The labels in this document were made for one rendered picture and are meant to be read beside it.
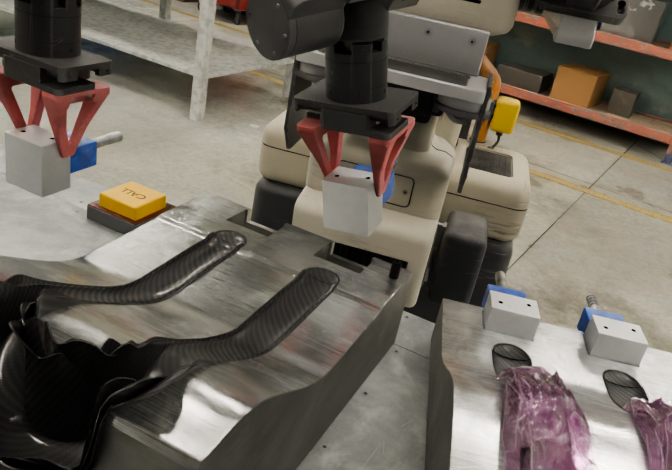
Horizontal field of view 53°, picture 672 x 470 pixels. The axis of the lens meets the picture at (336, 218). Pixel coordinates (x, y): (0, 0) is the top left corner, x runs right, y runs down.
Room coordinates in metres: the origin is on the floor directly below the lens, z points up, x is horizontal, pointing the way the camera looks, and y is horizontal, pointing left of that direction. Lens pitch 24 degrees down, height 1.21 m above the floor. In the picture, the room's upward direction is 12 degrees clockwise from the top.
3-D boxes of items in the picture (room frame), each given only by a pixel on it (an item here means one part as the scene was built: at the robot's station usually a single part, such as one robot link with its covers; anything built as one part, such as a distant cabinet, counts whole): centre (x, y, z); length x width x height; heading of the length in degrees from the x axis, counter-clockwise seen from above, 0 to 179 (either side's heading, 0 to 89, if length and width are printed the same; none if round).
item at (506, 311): (0.66, -0.20, 0.86); 0.13 x 0.05 x 0.05; 176
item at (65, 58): (0.62, 0.30, 1.06); 0.10 x 0.07 x 0.07; 69
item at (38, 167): (0.65, 0.28, 0.93); 0.13 x 0.05 x 0.05; 158
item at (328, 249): (0.62, -0.02, 0.87); 0.05 x 0.05 x 0.04; 69
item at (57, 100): (0.61, 0.29, 0.99); 0.07 x 0.07 x 0.09; 69
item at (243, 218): (0.66, 0.08, 0.87); 0.05 x 0.05 x 0.04; 69
